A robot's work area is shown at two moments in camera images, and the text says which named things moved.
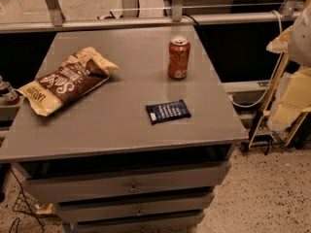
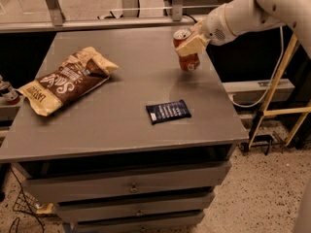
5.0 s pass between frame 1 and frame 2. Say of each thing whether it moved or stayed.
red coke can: moved
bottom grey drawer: stayed
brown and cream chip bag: stayed
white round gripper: moved
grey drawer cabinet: stayed
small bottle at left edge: stayed
